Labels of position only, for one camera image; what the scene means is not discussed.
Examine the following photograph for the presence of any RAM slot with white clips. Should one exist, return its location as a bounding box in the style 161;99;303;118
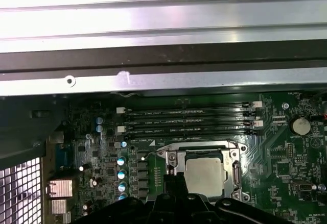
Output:
116;120;263;134
116;102;263;114

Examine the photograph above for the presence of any black open PC case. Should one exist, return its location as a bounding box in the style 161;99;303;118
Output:
0;44;327;224

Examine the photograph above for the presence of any green motherboard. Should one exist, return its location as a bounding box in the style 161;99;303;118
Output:
43;91;327;224

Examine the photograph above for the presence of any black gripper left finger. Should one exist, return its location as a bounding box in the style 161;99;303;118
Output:
74;174;178;224

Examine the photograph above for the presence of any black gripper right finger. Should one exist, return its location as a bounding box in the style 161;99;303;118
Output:
177;172;294;224

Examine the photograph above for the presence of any thin wire locking lever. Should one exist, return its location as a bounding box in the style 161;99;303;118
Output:
146;151;168;159

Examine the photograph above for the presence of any internal USB port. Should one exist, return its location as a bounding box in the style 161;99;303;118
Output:
293;180;312;191

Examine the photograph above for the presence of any silver square CPU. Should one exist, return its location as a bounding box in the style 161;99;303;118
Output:
185;156;228;199

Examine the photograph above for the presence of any CPU socket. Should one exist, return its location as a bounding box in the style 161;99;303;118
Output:
155;139;251;203

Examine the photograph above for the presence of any black square chip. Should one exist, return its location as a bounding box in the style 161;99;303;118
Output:
277;164;292;178

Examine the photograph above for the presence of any RAM slot with black clips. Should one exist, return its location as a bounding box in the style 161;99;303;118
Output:
127;114;256;123
127;131;258;140

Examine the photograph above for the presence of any blue serial port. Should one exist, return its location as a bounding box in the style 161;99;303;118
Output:
55;143;77;170

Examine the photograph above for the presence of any metal socket cover frame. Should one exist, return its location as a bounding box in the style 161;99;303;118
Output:
166;147;250;202

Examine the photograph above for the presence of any silver coin battery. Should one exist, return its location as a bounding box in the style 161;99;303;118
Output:
292;116;311;136

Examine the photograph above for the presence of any silver port block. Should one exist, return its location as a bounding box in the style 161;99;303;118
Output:
51;200;67;214
47;180;74;198

